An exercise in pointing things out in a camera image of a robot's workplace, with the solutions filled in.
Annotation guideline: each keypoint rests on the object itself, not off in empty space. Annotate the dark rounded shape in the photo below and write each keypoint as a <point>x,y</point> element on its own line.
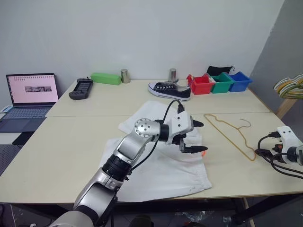
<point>142,221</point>

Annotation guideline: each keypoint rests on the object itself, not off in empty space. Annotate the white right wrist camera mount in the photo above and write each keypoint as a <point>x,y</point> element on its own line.
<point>287,138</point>

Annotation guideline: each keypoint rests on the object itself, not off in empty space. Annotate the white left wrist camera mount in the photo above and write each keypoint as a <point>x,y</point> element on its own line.
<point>181,123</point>

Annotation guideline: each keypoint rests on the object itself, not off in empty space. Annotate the silver robot torso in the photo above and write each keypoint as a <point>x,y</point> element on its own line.
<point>71,220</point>

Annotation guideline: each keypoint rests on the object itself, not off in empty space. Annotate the white shorts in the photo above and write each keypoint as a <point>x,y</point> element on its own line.
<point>165,175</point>

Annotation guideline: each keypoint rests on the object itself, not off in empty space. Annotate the green rectangular box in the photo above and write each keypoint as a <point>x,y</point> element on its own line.
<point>105,78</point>

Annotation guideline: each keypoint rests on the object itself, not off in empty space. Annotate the black canvas sneaker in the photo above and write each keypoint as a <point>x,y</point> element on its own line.
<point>170,91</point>

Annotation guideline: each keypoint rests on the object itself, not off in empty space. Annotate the wooden table leg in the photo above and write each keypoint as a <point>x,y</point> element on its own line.
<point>248,211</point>

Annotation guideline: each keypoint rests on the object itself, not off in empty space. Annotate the black handheld controller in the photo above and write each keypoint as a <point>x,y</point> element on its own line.
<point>80,89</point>

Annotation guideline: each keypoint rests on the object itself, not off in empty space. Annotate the bundle of coloured hangers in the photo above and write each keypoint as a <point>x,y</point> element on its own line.
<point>290,86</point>

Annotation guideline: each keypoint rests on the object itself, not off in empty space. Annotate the blue plastic bin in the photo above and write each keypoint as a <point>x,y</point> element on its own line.
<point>240,82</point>

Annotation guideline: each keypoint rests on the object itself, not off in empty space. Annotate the green plastic bin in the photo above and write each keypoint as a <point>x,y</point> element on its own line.
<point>221,85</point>

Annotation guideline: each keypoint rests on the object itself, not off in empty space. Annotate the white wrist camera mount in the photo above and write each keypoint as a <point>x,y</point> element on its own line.
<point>181,123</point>
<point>287,138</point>

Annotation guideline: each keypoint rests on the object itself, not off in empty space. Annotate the silver metal cup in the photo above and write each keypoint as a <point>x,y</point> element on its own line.
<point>125,76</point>
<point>173,75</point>

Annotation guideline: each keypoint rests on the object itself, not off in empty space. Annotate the black flat mat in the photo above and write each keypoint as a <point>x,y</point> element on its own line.
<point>22,139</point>

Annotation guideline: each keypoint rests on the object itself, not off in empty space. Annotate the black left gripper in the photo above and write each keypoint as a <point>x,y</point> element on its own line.
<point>181,139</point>

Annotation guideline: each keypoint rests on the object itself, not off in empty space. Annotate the red plastic bin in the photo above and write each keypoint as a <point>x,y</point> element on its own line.
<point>201,86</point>

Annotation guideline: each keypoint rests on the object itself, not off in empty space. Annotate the grey perforated board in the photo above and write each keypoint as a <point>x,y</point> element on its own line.
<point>8,158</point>

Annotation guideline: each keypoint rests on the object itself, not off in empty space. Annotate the black table frame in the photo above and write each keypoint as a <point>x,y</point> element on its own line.
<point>260,210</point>

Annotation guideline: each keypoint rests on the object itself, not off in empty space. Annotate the small red plastic piece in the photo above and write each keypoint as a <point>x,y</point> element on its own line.
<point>189,79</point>

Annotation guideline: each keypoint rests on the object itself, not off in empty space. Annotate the wooden stand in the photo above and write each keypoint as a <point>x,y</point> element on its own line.
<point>286,106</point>

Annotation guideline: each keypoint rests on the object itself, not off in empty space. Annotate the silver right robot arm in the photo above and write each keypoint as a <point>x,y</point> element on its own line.
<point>298,154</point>

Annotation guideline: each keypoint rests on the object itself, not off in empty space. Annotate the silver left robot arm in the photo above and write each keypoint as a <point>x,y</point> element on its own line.
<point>129,146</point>

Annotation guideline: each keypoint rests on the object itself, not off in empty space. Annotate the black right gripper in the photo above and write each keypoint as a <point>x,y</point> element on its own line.
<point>278,149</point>

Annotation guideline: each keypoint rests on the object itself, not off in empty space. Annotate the open blue laptop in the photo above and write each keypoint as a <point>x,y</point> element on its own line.
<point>33,92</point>

